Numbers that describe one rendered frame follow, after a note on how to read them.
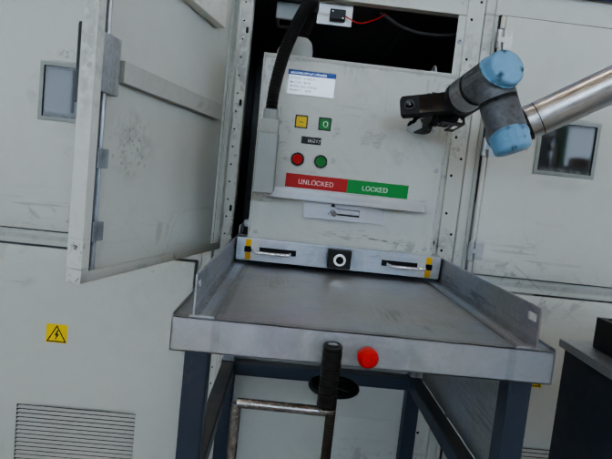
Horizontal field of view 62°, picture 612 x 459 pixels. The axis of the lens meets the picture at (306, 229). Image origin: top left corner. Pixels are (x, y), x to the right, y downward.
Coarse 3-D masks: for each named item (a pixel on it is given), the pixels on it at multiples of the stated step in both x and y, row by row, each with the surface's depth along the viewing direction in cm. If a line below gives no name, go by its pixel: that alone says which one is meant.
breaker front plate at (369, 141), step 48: (288, 96) 128; (336, 96) 129; (384, 96) 129; (288, 144) 130; (336, 144) 130; (384, 144) 131; (432, 144) 131; (432, 192) 133; (288, 240) 134; (336, 240) 134; (384, 240) 134; (432, 240) 135
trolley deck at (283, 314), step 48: (240, 288) 105; (288, 288) 110; (336, 288) 116; (384, 288) 122; (432, 288) 129; (192, 336) 80; (240, 336) 81; (288, 336) 81; (336, 336) 81; (384, 336) 81; (432, 336) 84; (480, 336) 87
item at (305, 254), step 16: (240, 240) 133; (272, 240) 133; (240, 256) 133; (272, 256) 133; (304, 256) 134; (320, 256) 134; (352, 256) 134; (368, 256) 134; (384, 256) 134; (400, 256) 134; (416, 256) 134; (432, 256) 134; (384, 272) 135; (400, 272) 135; (432, 272) 135
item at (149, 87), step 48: (96, 0) 83; (144, 0) 100; (192, 0) 114; (240, 0) 140; (96, 48) 84; (144, 48) 102; (192, 48) 122; (96, 96) 85; (144, 96) 104; (192, 96) 121; (96, 144) 87; (144, 144) 107; (192, 144) 128; (96, 192) 90; (144, 192) 109; (192, 192) 132; (96, 240) 91; (144, 240) 111; (192, 240) 135
